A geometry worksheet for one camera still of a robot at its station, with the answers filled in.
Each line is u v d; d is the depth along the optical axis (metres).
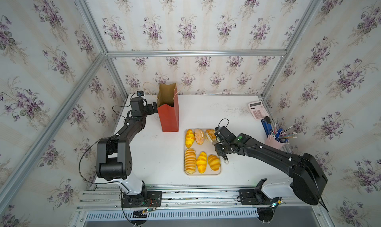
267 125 0.99
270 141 0.86
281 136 0.87
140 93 0.80
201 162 0.83
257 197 0.66
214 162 0.82
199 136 0.91
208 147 0.91
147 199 0.69
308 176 0.44
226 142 0.64
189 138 0.92
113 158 0.45
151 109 0.83
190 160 0.83
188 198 0.75
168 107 0.80
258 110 1.08
